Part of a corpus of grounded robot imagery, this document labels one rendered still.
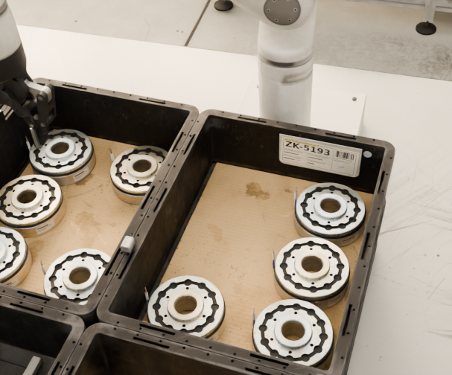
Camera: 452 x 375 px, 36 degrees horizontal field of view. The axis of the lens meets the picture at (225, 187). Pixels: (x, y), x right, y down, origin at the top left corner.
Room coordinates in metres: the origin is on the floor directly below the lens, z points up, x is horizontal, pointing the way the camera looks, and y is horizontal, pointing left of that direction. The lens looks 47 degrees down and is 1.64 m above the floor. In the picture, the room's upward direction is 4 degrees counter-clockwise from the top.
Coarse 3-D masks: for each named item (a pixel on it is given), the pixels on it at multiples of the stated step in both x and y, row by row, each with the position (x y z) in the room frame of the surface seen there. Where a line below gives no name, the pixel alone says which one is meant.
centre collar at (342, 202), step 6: (318, 198) 0.69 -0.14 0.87; (324, 198) 0.69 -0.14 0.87; (330, 198) 0.69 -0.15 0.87; (336, 198) 0.69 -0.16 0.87; (342, 198) 0.69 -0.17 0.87; (318, 204) 0.68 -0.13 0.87; (342, 204) 0.67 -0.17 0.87; (318, 210) 0.67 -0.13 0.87; (342, 210) 0.66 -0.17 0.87; (324, 216) 0.65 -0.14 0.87; (330, 216) 0.65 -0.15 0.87; (336, 216) 0.65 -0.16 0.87; (342, 216) 0.65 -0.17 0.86
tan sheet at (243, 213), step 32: (224, 192) 0.75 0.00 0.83; (256, 192) 0.74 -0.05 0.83; (288, 192) 0.74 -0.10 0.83; (192, 224) 0.69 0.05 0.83; (224, 224) 0.68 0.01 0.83; (256, 224) 0.68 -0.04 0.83; (288, 224) 0.67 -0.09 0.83; (192, 256) 0.63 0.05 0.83; (224, 256) 0.62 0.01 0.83; (256, 256) 0.62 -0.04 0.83; (352, 256) 0.61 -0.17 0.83; (224, 288) 0.57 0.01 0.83; (256, 288) 0.56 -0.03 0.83
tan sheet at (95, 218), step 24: (96, 144) 0.88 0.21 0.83; (120, 144) 0.87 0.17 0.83; (96, 168) 0.82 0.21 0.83; (72, 192) 0.77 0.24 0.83; (96, 192) 0.76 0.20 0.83; (72, 216) 0.72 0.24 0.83; (96, 216) 0.71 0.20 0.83; (120, 216) 0.71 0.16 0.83; (48, 240) 0.67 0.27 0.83; (72, 240) 0.67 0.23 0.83; (96, 240) 0.67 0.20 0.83; (120, 240) 0.66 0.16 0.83; (48, 264) 0.63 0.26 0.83; (24, 288) 0.59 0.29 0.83
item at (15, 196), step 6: (24, 186) 0.75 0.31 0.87; (30, 186) 0.75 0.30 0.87; (36, 186) 0.75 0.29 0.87; (18, 192) 0.74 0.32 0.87; (24, 192) 0.74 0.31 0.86; (36, 192) 0.74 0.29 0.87; (42, 192) 0.74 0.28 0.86; (12, 198) 0.73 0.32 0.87; (18, 198) 0.73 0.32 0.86; (36, 198) 0.73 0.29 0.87; (42, 198) 0.73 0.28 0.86; (12, 204) 0.72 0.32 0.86; (18, 204) 0.72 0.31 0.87; (24, 204) 0.72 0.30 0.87; (30, 204) 0.71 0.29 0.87; (36, 204) 0.72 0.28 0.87; (24, 210) 0.71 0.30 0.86
